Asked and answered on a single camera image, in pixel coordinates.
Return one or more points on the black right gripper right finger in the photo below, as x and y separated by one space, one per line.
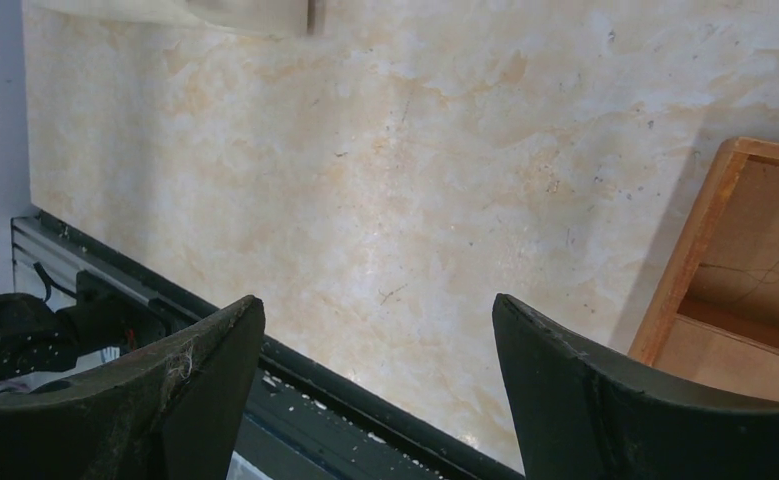
584 411

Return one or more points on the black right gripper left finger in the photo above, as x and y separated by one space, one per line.
169 410

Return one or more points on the cream cloth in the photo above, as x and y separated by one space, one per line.
262 18

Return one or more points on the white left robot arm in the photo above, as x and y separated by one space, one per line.
36 338

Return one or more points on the wooden compartment tray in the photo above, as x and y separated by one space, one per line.
714 316

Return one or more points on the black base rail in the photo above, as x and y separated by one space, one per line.
301 420

